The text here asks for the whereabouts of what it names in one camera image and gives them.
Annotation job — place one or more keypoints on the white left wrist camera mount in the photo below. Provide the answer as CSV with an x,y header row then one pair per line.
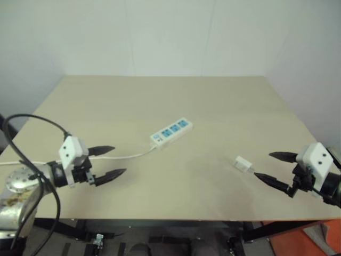
x,y
69,148

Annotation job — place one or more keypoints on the black table frame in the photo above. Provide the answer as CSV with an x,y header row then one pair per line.
x,y
160,222

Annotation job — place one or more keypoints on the grey cloth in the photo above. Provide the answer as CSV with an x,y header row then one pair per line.
x,y
317,234

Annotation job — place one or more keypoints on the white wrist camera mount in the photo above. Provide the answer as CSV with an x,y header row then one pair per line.
x,y
69,148
318,160

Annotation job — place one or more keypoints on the small silver clamp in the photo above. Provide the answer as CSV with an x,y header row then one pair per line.
x,y
99,239

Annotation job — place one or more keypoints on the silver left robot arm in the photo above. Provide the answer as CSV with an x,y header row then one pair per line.
x,y
18,202

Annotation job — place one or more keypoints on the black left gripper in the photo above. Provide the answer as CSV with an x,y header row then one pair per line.
x,y
80,174

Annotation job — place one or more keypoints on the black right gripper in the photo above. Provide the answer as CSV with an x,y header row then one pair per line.
x,y
301,177

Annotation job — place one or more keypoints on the dark rounded shape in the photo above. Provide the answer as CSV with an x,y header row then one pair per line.
x,y
139,250

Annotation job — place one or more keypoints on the white power strip blue sockets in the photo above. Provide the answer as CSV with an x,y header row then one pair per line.
x,y
170,133

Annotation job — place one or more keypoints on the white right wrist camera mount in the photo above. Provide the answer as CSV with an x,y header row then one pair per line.
x,y
318,160

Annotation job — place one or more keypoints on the orange panel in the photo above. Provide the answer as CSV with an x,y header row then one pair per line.
x,y
290,240

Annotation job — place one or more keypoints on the white plug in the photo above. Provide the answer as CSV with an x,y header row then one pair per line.
x,y
242,163

